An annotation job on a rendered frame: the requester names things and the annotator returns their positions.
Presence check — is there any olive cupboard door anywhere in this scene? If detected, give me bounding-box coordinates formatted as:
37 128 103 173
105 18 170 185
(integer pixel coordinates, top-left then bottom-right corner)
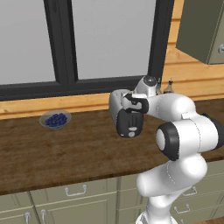
0 206 38 224
34 192 118 224

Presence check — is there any silver drawer handle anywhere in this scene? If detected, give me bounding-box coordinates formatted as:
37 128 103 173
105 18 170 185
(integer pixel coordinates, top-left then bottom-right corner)
173 203 192 215
64 184 88 197
181 186 199 197

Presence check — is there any silver cupboard door handle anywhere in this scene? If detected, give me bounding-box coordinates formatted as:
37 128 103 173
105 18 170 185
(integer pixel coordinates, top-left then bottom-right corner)
24 211 32 224
40 208 48 224

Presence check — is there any olive wall cupboard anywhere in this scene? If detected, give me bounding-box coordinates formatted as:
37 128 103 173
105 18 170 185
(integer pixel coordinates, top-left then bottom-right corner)
175 0 224 66

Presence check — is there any glass bowl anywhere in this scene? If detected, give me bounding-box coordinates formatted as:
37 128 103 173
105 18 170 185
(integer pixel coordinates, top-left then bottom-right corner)
38 109 73 130

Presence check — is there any brown sauce bottle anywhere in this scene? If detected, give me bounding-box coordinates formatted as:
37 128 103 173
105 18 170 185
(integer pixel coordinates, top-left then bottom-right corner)
163 77 176 95

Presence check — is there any black framed window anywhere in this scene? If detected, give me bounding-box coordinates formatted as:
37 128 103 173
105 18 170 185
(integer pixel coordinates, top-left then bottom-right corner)
0 0 176 102

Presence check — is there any olive drawer front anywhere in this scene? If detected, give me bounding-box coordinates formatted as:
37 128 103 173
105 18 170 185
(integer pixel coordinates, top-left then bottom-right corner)
29 178 118 206
170 189 224 218
180 171 224 200
0 191 32 215

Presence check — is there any white and black toaster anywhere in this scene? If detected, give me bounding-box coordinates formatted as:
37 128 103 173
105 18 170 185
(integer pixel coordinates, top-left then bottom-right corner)
108 88 145 138

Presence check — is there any dark glass bottle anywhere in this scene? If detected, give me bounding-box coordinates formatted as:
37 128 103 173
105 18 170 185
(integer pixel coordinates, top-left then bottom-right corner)
156 77 163 96

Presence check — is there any blueberries heap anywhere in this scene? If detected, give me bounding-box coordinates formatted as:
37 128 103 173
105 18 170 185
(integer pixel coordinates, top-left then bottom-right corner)
45 113 68 128

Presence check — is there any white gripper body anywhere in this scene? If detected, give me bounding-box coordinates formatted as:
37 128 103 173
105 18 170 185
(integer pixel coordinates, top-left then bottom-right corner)
121 92 135 111

